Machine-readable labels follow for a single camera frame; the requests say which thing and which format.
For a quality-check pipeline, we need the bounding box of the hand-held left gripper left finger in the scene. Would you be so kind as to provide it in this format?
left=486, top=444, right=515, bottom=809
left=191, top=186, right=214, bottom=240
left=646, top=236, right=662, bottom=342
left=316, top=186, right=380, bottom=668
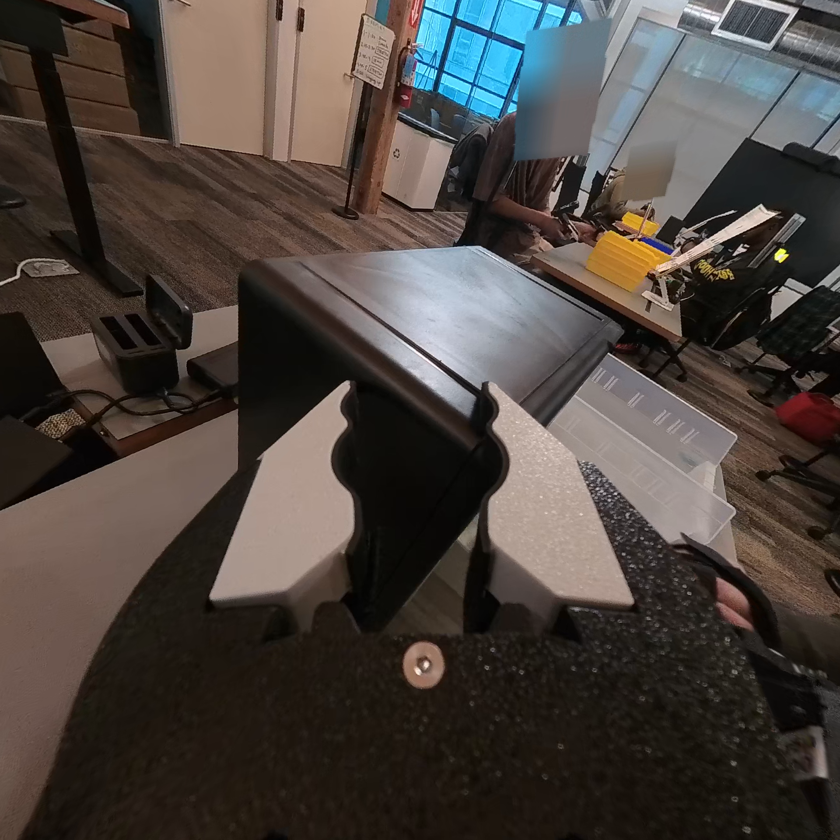
left=209, top=381, right=368, bottom=630

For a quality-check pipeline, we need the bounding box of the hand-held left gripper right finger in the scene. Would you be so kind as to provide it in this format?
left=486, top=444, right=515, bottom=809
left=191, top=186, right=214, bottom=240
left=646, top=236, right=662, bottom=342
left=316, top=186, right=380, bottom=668
left=472, top=381, right=635, bottom=630

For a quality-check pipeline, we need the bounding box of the large clear plastic bin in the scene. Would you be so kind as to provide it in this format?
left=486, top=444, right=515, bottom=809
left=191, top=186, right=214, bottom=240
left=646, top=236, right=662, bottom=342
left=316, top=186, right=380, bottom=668
left=548, top=354, right=739, bottom=546

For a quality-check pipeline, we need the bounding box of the black drawer cabinet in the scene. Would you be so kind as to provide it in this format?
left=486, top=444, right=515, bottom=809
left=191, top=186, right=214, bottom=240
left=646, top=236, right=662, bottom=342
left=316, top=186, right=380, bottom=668
left=236, top=245, right=624, bottom=632

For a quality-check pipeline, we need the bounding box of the person's right hand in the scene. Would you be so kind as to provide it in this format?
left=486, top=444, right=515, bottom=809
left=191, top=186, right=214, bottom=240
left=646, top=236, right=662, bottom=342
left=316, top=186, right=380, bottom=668
left=714, top=576, right=757, bottom=632

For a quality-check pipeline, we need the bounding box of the black power bank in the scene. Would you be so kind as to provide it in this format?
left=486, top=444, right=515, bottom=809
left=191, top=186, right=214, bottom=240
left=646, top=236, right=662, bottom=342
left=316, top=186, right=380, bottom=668
left=187, top=343, right=240, bottom=401

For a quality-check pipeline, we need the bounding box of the black office chair base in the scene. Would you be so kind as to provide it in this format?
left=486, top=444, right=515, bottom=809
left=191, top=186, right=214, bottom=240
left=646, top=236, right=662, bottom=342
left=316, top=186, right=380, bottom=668
left=755, top=440, right=840, bottom=542

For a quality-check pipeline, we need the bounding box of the black battery charger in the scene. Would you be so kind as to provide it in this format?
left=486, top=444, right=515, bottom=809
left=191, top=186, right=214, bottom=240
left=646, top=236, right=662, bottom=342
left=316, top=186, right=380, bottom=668
left=91, top=274, right=194, bottom=395

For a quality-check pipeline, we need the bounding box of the grey top desk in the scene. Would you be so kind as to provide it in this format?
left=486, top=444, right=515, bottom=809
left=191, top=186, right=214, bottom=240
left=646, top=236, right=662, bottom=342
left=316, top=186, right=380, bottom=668
left=530, top=241, right=689, bottom=382

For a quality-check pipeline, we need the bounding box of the black flat box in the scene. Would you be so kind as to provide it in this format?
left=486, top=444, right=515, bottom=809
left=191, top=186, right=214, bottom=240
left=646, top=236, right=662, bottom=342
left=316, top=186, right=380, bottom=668
left=0, top=416, right=74, bottom=511

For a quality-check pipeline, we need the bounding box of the stack of yellow bins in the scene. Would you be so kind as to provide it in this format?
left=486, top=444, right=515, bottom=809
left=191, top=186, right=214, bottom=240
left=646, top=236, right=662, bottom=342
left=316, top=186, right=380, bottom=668
left=586, top=211, right=660, bottom=293

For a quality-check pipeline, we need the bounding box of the red bin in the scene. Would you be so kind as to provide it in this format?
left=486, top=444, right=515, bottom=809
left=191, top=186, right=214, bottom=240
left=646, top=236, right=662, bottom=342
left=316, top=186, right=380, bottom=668
left=774, top=392, right=840, bottom=429

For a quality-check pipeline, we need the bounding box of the black flat panel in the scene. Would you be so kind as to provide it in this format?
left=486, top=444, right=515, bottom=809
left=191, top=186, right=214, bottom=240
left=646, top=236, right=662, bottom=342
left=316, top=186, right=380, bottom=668
left=0, top=311, right=67, bottom=421

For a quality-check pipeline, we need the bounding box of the dark plaid office chair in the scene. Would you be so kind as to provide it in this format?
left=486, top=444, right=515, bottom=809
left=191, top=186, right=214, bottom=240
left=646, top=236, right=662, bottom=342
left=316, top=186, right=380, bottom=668
left=738, top=285, right=840, bottom=401

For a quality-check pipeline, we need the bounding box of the slanted white board stand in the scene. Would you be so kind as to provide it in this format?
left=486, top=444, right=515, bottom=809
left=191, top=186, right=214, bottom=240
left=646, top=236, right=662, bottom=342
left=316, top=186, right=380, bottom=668
left=643, top=205, right=782, bottom=312

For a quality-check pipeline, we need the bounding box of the office chair with grey jacket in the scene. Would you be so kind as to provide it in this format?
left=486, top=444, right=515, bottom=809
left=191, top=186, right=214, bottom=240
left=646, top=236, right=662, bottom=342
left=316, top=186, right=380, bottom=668
left=448, top=123, right=494, bottom=204

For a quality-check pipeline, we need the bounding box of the white recycling bin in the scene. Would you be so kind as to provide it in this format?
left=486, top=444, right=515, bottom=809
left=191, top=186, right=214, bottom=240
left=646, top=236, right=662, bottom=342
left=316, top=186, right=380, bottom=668
left=382, top=117, right=457, bottom=211

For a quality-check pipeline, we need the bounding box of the black monitor screen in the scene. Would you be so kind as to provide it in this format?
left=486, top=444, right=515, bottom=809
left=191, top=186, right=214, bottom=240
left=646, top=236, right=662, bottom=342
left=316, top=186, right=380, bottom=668
left=686, top=138, right=840, bottom=287

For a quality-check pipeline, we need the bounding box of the wooden pillar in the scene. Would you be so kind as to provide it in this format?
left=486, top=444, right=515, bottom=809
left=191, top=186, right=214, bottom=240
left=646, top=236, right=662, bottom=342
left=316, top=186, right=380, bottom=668
left=353, top=0, right=416, bottom=216

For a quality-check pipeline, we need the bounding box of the wooden edged desk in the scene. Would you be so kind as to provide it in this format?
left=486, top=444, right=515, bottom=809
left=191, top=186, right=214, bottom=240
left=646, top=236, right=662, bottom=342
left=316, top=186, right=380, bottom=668
left=0, top=0, right=145, bottom=296

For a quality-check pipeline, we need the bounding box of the white door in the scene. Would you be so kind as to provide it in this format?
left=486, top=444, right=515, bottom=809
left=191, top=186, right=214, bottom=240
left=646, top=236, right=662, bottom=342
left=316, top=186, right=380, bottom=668
left=290, top=0, right=368, bottom=166
left=167, top=0, right=270, bottom=157

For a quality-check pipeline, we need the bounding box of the red fire extinguisher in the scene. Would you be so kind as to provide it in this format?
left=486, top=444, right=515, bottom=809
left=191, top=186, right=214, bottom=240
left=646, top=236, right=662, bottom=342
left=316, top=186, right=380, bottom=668
left=395, top=41, right=421, bottom=109

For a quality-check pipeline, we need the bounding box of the whiteboard sign stand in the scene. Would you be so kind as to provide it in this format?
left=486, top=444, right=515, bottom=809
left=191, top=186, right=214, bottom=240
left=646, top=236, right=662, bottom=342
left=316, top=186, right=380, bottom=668
left=332, top=13, right=396, bottom=221

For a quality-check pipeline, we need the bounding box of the stack of cardboard boxes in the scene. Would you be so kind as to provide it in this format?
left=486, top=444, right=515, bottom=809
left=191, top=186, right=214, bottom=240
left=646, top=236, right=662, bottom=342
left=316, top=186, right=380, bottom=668
left=0, top=26, right=142, bottom=135

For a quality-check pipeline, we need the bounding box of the ceiling air vent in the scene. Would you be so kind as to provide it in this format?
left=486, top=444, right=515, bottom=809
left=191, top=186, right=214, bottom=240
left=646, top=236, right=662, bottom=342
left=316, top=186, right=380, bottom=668
left=710, top=0, right=800, bottom=52

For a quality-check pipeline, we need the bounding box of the black cable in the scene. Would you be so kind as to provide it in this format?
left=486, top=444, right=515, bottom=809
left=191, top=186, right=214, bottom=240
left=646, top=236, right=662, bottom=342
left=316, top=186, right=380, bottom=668
left=49, top=387, right=237, bottom=420

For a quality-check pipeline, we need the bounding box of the silver ceiling duct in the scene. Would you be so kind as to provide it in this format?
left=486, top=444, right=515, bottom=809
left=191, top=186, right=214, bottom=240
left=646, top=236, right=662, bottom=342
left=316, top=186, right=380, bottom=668
left=676, top=0, right=840, bottom=67

